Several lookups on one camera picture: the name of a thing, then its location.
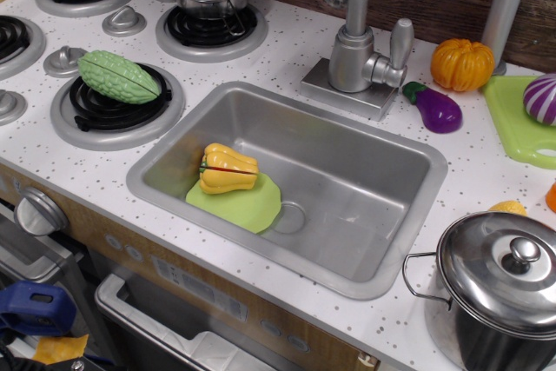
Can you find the silver toy faucet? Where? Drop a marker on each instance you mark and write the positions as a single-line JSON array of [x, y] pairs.
[[357, 78]]

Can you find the back right stove burner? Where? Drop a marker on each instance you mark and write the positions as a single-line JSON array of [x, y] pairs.
[[200, 40]]

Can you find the silver stove knob upper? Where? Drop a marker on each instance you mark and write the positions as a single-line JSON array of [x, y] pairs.
[[124, 22]]

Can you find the green toy bitter gourd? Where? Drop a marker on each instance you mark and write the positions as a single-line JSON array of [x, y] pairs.
[[117, 77]]

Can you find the yellow toy bell pepper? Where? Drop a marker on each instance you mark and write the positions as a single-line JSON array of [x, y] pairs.
[[223, 170]]

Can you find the orange toy pumpkin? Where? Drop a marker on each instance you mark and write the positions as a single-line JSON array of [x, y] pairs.
[[462, 65]]

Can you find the purple toy eggplant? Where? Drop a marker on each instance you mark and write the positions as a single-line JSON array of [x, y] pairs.
[[439, 113]]

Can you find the silver vertical pole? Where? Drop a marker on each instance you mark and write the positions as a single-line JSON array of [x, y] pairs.
[[497, 29]]

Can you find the light green round plate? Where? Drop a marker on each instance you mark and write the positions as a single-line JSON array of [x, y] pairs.
[[254, 210]]

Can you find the stainless steel sink basin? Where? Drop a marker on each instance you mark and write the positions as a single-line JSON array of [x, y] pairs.
[[353, 197]]

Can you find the silver stove knob middle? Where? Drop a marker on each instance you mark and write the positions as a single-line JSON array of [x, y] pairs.
[[63, 63]]

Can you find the front right stove burner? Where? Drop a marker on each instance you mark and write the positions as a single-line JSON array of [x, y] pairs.
[[87, 119]]

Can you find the front left stove burner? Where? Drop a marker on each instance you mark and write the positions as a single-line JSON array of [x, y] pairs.
[[22, 44]]

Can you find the purple striped toy onion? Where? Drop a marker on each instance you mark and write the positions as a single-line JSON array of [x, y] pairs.
[[539, 99]]

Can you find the light green cutting board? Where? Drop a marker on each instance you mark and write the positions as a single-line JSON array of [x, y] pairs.
[[522, 137]]

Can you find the silver stove knob lower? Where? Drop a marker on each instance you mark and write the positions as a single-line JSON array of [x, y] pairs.
[[12, 106]]

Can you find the yellow toy lemon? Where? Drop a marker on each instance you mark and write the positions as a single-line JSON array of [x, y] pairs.
[[513, 207]]

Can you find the silver oven dial knob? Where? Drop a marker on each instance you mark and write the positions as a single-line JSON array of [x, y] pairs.
[[38, 215]]

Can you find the orange toy piece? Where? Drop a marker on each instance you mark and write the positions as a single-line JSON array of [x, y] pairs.
[[550, 198]]

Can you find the silver dishwasher door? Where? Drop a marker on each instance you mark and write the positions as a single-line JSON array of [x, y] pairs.
[[159, 331]]

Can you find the large steel pot with lid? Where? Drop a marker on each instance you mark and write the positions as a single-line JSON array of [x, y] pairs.
[[491, 301]]

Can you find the blue clamp tool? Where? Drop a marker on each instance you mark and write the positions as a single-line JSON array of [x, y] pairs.
[[31, 308]]

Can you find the yellow tape piece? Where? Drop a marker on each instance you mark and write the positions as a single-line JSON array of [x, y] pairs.
[[54, 349]]

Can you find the silver oven door handle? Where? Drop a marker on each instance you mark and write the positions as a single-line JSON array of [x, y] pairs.
[[45, 260]]

